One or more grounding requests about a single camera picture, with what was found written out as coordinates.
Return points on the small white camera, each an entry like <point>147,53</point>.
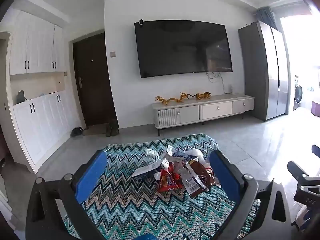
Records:
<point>141,22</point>

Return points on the white television stand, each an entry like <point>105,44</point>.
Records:
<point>215,110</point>

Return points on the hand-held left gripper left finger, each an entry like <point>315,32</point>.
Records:
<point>91,175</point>

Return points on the washing machine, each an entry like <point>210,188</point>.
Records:
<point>298,93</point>

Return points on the white wall cabinet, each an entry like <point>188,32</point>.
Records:
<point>42,130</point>

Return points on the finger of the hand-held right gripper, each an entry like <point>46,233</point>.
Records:
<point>298,170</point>
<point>315,150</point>

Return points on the zigzag patterned tablecloth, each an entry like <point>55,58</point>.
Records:
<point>140,205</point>

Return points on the pile of snack wrappers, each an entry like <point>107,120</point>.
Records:
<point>170,180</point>

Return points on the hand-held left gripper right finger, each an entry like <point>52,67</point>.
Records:
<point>222,175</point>

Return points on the black wall television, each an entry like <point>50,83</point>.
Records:
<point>182,50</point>

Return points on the dark brown door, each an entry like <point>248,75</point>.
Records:
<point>92,92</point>

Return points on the wall switch plate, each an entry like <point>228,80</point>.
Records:
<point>112,54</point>

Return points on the grey refrigerator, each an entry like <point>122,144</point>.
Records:
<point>262,80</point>

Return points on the black bag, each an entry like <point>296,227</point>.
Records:
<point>20,96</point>

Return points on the pair of dark shoes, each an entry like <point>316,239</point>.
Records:
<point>76,131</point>

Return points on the purple box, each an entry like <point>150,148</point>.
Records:
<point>316,108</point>

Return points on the grey blue curtain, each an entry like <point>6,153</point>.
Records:
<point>266,15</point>

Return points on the pair of dark boots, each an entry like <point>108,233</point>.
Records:
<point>111,127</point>

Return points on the white router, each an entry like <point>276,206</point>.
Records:
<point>229,89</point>

